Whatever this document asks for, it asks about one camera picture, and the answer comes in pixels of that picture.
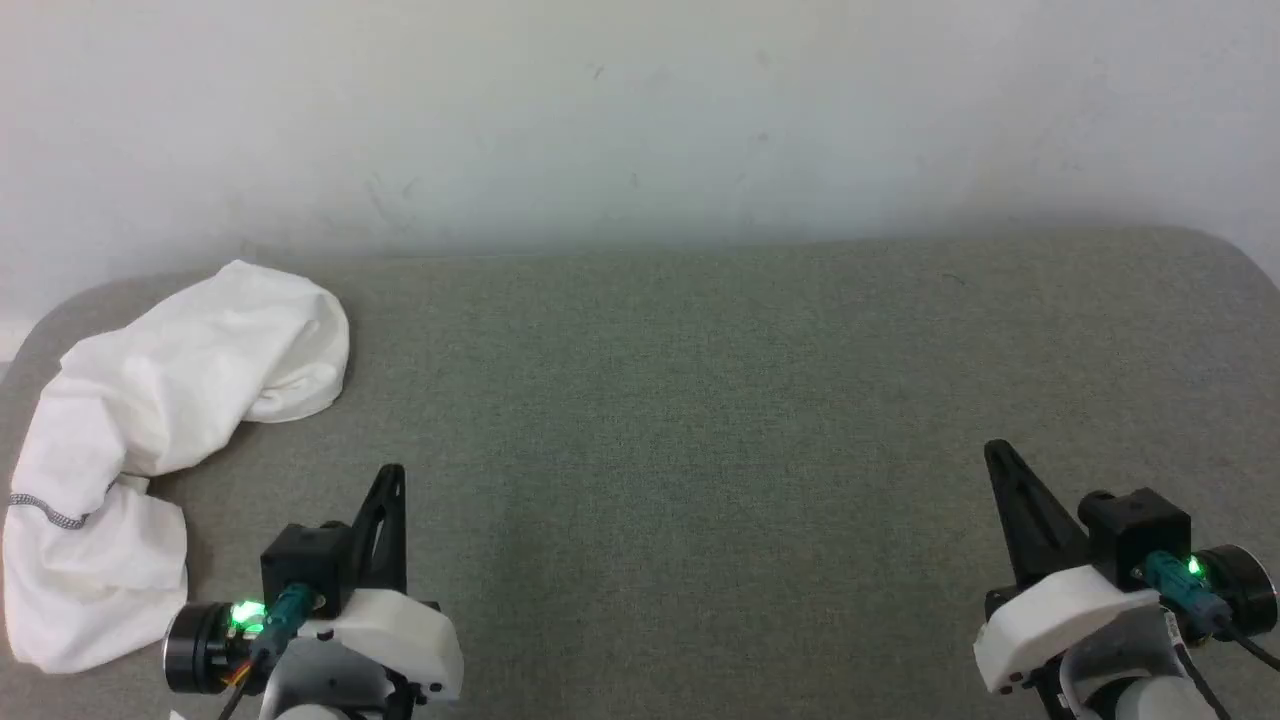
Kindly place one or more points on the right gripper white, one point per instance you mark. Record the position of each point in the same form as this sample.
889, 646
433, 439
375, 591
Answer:
1050, 620

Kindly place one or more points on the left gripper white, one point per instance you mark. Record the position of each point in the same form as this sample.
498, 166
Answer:
410, 640

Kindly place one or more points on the white long-sleeve garment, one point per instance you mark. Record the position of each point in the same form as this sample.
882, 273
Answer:
150, 380

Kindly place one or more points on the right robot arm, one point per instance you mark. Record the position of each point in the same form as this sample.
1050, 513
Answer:
1130, 665

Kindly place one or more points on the grey-green fabric sofa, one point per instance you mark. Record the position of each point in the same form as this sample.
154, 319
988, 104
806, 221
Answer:
700, 400

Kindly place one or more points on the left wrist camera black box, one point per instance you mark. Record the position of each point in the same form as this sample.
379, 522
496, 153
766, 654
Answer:
305, 560

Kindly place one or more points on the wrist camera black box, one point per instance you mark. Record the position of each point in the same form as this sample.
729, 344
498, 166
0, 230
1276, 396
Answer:
1140, 530
305, 560

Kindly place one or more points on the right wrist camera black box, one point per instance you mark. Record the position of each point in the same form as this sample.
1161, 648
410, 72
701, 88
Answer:
1140, 530

